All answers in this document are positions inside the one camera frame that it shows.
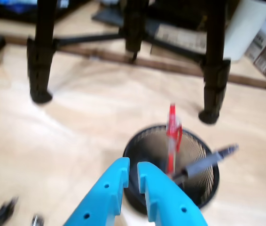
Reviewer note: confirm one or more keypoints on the black tripod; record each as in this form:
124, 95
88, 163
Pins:
41, 58

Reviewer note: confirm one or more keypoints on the clear stick pen black cap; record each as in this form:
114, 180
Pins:
37, 221

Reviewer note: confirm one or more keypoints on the white thermos black lid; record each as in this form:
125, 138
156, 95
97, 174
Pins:
245, 23

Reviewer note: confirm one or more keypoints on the black mesh pen holder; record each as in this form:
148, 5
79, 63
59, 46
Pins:
151, 139

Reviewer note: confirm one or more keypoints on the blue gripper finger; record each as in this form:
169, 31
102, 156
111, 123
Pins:
170, 200
100, 195

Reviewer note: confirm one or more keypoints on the black flat device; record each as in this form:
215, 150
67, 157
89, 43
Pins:
109, 17

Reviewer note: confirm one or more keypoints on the black retractable pen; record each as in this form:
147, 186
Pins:
1, 214

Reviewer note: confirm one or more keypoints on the red clear retractable pen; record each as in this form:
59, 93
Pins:
171, 141

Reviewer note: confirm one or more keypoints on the clear pen grey grip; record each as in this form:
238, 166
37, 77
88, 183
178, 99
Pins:
203, 164

